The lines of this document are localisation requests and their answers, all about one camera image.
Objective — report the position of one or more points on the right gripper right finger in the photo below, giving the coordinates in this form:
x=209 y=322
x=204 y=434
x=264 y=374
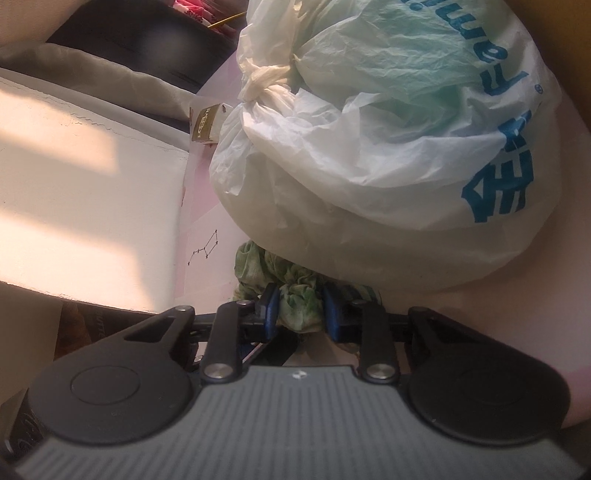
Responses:
x=343 y=309

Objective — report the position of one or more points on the green floral scrunchie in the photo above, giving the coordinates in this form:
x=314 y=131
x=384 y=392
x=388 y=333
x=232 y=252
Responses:
x=300 y=289

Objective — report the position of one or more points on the white plastic shopping bag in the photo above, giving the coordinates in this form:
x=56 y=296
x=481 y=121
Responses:
x=394 y=144

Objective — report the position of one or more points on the cardboard box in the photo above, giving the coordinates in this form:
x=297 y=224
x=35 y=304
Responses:
x=561 y=29

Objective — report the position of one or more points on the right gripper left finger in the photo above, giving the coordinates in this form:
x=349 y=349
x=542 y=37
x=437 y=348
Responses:
x=254 y=321

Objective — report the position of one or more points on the yellow broom stick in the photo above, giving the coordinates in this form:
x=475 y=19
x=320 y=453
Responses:
x=226 y=20

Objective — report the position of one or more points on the small gold brown box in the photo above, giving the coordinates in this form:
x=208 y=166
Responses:
x=206 y=123

